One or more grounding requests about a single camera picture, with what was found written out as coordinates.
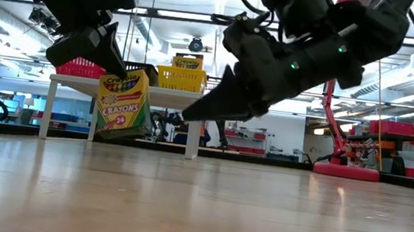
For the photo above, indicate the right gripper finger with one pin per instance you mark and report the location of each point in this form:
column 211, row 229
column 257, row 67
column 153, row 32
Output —
column 224, row 102

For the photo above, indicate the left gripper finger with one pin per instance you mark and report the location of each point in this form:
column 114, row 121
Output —
column 114, row 54

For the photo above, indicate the red plastic basket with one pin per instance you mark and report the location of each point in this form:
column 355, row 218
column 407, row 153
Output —
column 79, row 68

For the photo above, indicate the black plastic basket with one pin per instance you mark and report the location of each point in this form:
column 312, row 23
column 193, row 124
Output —
column 146, row 70

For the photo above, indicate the yellow plastic basket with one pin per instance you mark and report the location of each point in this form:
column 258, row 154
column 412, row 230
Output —
column 181, row 80

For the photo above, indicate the yellow green crayon box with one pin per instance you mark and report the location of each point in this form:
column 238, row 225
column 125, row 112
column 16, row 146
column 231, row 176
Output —
column 187, row 63
column 124, row 102

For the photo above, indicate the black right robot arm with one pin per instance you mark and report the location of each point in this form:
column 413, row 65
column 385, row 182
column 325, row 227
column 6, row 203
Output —
column 349, row 34

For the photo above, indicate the white perforated metal shelf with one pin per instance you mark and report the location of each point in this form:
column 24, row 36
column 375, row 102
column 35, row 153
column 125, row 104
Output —
column 74, row 83

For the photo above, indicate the black ceiling spotlight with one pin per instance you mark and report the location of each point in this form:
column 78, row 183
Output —
column 44, row 19
column 195, row 45

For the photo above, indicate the small white table lamp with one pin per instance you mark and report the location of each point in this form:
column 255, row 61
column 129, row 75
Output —
column 29, row 101

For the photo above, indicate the red storage crate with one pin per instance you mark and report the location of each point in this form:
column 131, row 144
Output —
column 391, row 128

